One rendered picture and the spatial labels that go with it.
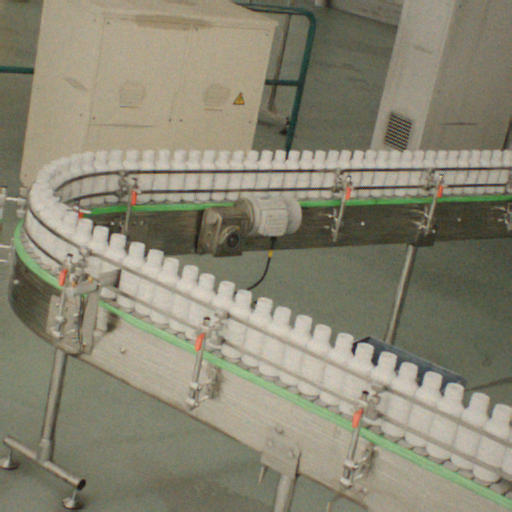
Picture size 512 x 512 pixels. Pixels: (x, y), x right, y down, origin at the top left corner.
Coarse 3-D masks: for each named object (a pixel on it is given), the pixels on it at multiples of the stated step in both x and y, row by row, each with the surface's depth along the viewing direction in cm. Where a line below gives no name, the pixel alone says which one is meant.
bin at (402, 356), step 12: (372, 336) 370; (384, 348) 368; (396, 348) 366; (372, 360) 371; (396, 360) 366; (408, 360) 364; (420, 360) 362; (420, 372) 362; (444, 372) 358; (420, 384) 363; (444, 384) 359; (264, 468) 334
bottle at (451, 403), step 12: (456, 384) 292; (444, 396) 292; (456, 396) 290; (444, 408) 290; (456, 408) 290; (432, 420) 294; (444, 420) 291; (432, 432) 293; (444, 432) 291; (456, 432) 292; (432, 444) 293; (432, 456) 294; (444, 456) 293
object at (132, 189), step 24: (336, 168) 472; (432, 168) 498; (24, 192) 381; (120, 192) 419; (336, 192) 474; (0, 216) 384; (120, 216) 423; (432, 216) 499; (0, 240) 387; (336, 240) 475
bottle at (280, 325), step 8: (280, 312) 313; (288, 312) 315; (280, 320) 314; (288, 320) 314; (272, 328) 314; (280, 328) 314; (288, 328) 315; (264, 344) 317; (272, 344) 315; (280, 344) 315; (264, 352) 317; (272, 352) 315; (280, 352) 316; (272, 360) 316; (280, 360) 317; (264, 368) 317; (272, 368) 317; (272, 376) 318
